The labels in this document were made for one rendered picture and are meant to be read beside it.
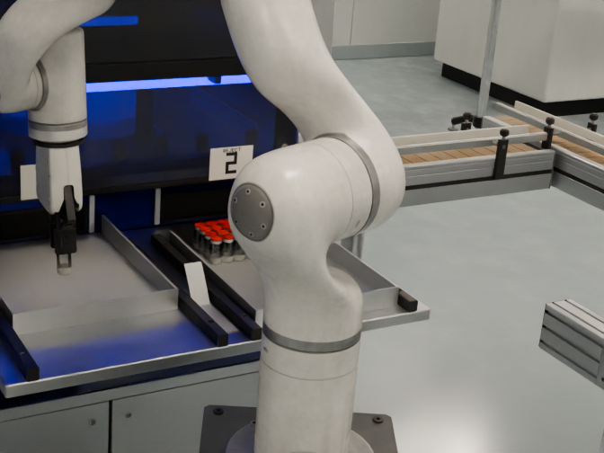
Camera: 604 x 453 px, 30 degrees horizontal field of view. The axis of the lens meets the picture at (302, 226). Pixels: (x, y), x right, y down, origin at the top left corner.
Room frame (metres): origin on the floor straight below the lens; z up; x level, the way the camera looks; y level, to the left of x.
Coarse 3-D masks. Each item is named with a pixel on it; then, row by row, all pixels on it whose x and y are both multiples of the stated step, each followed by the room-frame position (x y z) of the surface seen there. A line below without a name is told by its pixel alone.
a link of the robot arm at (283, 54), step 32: (224, 0) 1.28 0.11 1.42; (256, 0) 1.25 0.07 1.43; (288, 0) 1.26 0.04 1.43; (256, 32) 1.24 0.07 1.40; (288, 32) 1.24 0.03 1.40; (320, 32) 1.28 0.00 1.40; (256, 64) 1.24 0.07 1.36; (288, 64) 1.24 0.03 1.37; (320, 64) 1.25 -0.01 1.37; (288, 96) 1.25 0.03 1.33; (320, 96) 1.25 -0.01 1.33; (352, 96) 1.26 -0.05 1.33; (320, 128) 1.27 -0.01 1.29; (352, 128) 1.25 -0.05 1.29; (384, 128) 1.27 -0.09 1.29; (384, 160) 1.24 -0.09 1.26; (384, 192) 1.22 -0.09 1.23
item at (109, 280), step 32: (0, 256) 1.74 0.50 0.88; (32, 256) 1.75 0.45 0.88; (96, 256) 1.78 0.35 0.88; (128, 256) 1.77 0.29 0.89; (0, 288) 1.62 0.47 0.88; (32, 288) 1.63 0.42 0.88; (64, 288) 1.64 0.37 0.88; (96, 288) 1.65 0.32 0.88; (128, 288) 1.66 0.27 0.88; (160, 288) 1.65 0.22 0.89; (32, 320) 1.48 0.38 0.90; (64, 320) 1.51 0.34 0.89; (96, 320) 1.53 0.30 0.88
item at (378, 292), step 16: (176, 240) 1.81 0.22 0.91; (192, 256) 1.75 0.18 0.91; (336, 256) 1.84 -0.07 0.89; (352, 256) 1.79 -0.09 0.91; (208, 272) 1.70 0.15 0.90; (224, 272) 1.75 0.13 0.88; (240, 272) 1.76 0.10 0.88; (256, 272) 1.76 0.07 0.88; (352, 272) 1.79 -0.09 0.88; (368, 272) 1.75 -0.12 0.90; (224, 288) 1.64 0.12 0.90; (240, 288) 1.69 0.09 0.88; (256, 288) 1.70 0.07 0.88; (368, 288) 1.74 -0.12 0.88; (384, 288) 1.71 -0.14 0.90; (240, 304) 1.59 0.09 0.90; (256, 304) 1.64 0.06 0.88; (368, 304) 1.65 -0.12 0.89; (384, 304) 1.66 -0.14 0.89; (256, 320) 1.55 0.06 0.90
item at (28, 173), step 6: (24, 168) 1.74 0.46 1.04; (30, 168) 1.74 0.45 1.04; (24, 174) 1.74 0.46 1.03; (30, 174) 1.74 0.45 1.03; (24, 180) 1.74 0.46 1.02; (30, 180) 1.74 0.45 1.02; (24, 186) 1.74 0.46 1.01; (30, 186) 1.74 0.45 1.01; (24, 192) 1.74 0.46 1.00; (30, 192) 1.74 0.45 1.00; (24, 198) 1.74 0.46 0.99; (30, 198) 1.74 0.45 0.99; (36, 198) 1.75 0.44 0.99
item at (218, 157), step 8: (216, 152) 1.91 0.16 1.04; (224, 152) 1.92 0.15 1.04; (240, 152) 1.94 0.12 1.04; (248, 152) 1.95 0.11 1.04; (216, 160) 1.91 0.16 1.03; (224, 160) 1.92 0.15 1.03; (232, 160) 1.93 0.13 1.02; (240, 160) 1.94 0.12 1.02; (248, 160) 1.95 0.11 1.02; (216, 168) 1.91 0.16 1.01; (224, 168) 1.92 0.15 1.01; (232, 168) 1.93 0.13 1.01; (240, 168) 1.94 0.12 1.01; (216, 176) 1.91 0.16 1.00; (224, 176) 1.92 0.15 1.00; (232, 176) 1.93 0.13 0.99
